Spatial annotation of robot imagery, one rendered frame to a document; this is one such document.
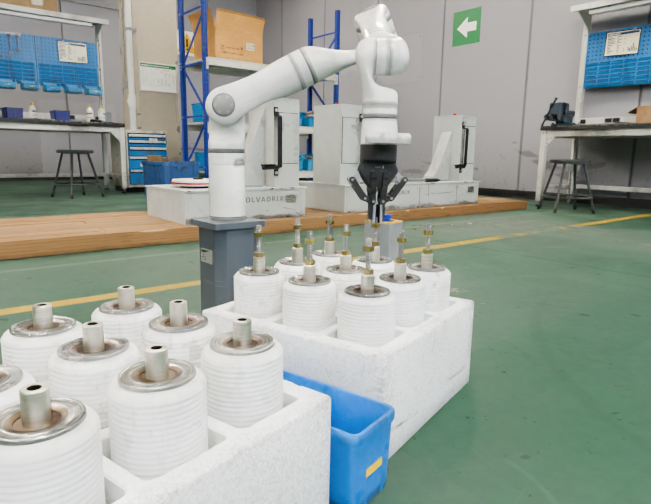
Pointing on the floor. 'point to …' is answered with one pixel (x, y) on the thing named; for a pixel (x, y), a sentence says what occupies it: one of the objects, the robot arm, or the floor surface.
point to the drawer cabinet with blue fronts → (152, 140)
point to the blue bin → (354, 442)
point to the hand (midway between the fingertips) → (376, 213)
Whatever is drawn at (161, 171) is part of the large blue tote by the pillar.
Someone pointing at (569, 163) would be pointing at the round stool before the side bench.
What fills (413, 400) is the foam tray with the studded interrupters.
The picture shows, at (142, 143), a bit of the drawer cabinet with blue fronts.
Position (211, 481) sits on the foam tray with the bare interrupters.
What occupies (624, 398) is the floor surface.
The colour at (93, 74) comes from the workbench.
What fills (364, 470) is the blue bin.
